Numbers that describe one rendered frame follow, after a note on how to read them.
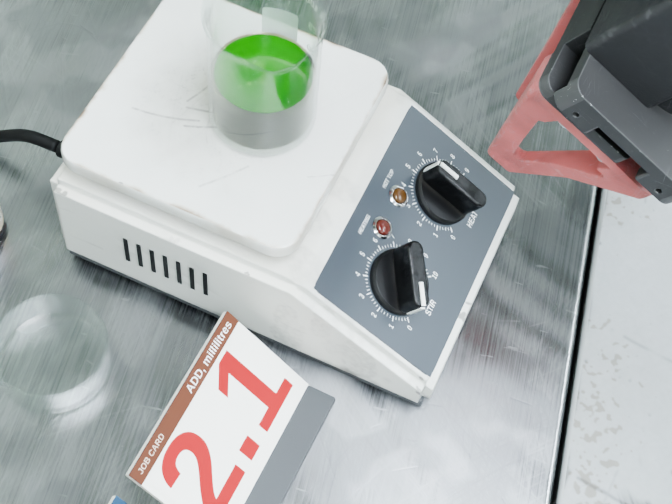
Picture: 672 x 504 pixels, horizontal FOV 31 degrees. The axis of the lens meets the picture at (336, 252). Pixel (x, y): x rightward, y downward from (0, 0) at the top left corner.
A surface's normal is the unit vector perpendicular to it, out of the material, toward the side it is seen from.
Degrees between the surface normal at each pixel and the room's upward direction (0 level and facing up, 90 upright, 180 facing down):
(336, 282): 30
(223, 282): 90
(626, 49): 90
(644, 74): 90
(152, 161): 0
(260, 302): 90
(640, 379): 0
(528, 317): 0
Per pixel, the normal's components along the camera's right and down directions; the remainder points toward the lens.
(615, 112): 0.51, -0.23
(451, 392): 0.07, -0.51
